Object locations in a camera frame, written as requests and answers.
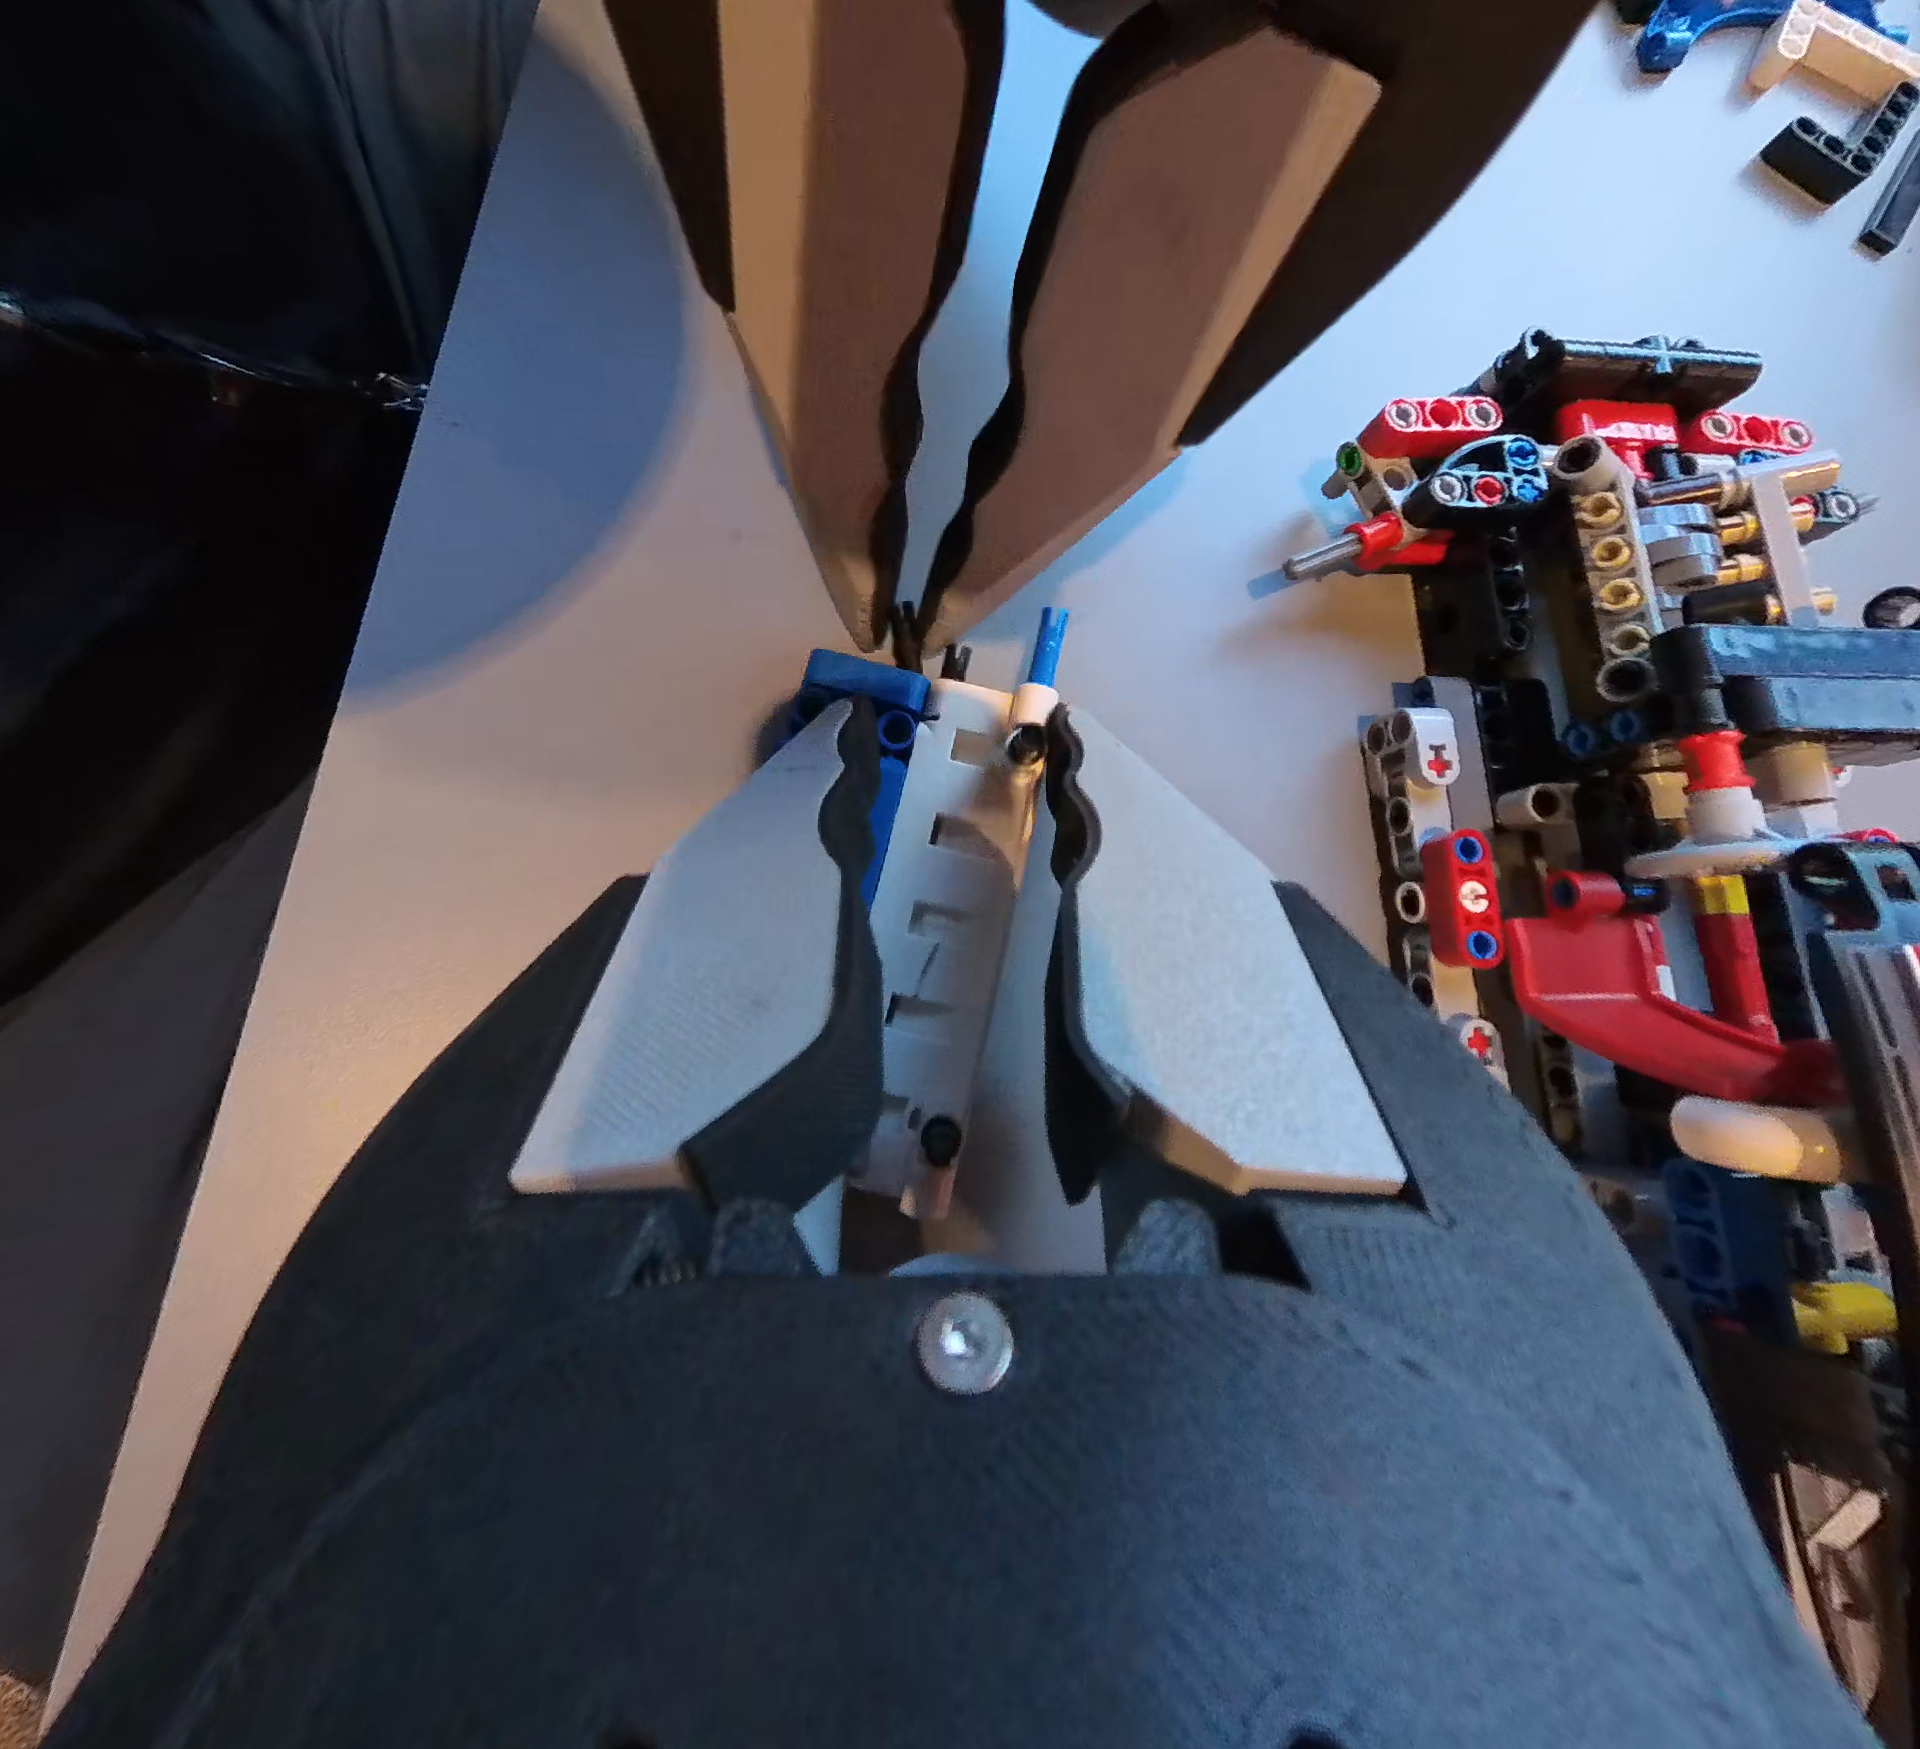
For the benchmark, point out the grey desk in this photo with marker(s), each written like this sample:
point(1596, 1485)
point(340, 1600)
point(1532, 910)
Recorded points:
point(525, 653)

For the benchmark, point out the black brick race car model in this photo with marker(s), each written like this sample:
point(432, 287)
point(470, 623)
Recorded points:
point(1621, 579)

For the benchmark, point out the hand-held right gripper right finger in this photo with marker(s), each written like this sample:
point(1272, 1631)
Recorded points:
point(1230, 1030)

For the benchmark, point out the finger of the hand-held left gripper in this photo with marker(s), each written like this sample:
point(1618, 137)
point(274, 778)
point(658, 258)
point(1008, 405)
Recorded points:
point(1184, 249)
point(825, 205)

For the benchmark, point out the white brick panel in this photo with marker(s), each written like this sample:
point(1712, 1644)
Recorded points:
point(960, 879)

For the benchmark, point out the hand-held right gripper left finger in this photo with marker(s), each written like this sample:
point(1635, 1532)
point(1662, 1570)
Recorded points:
point(705, 1015)

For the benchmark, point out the blue connector pin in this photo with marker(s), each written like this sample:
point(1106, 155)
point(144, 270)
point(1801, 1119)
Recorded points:
point(1046, 651)

